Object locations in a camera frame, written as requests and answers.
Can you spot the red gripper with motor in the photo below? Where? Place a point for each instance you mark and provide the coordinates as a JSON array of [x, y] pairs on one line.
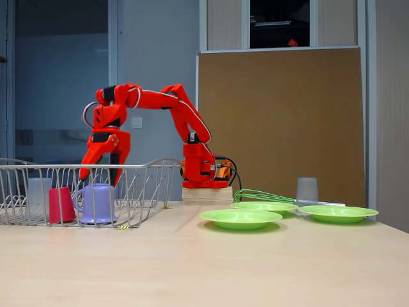
[[107, 139]]

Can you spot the purple plastic mug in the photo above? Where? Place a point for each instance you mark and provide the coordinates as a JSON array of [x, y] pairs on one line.
[[99, 204]]

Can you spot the red plastic cup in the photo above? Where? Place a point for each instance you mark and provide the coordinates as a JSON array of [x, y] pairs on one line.
[[60, 208]]

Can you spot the grey translucent plastic cup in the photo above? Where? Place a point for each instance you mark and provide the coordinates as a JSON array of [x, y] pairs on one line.
[[38, 195], [306, 190]]

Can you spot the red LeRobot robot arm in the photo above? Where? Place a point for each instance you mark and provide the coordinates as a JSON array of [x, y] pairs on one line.
[[188, 118]]

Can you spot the yellow black striped tape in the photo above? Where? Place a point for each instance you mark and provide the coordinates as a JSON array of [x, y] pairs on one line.
[[122, 227]]

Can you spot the yellow green tape piece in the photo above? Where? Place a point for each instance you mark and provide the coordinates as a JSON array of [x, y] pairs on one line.
[[166, 208]]

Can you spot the blue glazed door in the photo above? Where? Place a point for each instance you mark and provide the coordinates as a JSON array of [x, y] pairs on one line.
[[64, 64]]

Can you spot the wooden base block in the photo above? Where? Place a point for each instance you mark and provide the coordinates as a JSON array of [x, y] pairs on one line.
[[207, 195]]

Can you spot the orange clamp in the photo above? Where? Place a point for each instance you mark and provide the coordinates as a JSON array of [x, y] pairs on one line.
[[225, 171]]

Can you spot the green plastic plate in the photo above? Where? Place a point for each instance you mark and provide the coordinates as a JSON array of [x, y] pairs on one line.
[[342, 213], [239, 218], [262, 207]]

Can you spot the brown partition board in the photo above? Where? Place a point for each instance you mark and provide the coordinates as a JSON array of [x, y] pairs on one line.
[[329, 112]]

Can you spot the white light switch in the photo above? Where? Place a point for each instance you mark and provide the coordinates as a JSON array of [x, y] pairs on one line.
[[137, 122]]

